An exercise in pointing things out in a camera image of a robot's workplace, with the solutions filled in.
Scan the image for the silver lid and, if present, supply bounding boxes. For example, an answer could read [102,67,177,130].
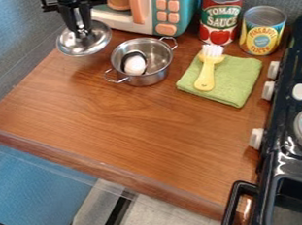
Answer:
[53,18,115,59]

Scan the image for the silver pot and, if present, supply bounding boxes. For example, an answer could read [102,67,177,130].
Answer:
[100,34,182,90]

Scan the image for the white and black toy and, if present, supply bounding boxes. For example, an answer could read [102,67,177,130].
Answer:
[118,49,151,78]

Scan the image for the toy microwave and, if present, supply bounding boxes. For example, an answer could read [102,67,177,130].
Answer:
[86,0,209,44]

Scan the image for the yellow brush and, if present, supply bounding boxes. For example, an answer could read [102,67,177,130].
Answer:
[190,43,229,93]

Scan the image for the red tomato sauce can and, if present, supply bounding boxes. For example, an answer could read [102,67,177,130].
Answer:
[195,0,250,48]

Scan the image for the green cloth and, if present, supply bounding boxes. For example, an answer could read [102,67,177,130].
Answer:
[173,49,266,113]

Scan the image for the yellow pineapple can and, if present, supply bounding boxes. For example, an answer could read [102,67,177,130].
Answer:
[235,3,292,59]

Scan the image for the toy stove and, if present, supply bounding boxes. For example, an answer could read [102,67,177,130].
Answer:
[205,12,302,225]

